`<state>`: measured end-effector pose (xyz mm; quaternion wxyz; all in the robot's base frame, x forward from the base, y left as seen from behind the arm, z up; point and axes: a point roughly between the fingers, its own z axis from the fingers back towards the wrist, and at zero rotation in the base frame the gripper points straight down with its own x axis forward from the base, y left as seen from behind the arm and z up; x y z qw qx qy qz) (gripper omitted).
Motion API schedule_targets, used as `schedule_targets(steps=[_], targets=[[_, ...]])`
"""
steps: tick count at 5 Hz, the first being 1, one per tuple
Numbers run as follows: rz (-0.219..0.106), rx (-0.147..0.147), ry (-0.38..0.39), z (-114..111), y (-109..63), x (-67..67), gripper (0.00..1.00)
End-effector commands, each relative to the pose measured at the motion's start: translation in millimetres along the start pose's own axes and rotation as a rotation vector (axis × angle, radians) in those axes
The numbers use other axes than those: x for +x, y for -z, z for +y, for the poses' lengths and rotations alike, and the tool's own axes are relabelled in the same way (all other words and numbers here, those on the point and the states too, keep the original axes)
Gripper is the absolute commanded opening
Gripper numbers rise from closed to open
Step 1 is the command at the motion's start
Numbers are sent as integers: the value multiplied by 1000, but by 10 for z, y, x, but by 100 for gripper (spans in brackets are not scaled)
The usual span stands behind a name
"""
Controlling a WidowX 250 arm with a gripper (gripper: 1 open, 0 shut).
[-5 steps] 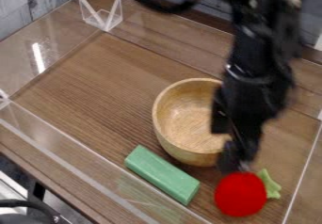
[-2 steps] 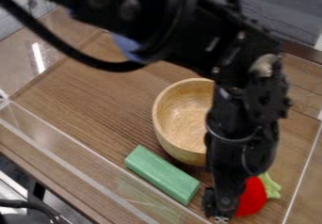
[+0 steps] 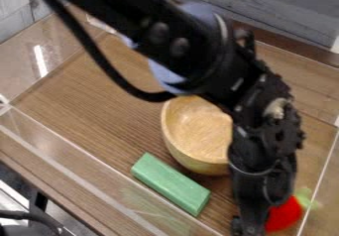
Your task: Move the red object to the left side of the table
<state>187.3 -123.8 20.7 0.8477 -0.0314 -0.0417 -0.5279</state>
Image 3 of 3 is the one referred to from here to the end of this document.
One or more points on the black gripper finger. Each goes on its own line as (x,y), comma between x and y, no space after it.
(252,204)

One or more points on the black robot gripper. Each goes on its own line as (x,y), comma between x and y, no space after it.
(267,137)

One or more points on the red plush strawberry toy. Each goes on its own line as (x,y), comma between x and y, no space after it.
(285,214)

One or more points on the light wooden bowl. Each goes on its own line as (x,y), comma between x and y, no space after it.
(197,134)

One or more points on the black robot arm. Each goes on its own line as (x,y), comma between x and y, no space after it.
(203,57)

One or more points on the green rectangular block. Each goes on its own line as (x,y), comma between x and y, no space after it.
(171,184)

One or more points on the black metal table leg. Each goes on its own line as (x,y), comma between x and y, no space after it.
(37,201)

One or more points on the clear acrylic tray wall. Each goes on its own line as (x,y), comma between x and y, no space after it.
(112,203)

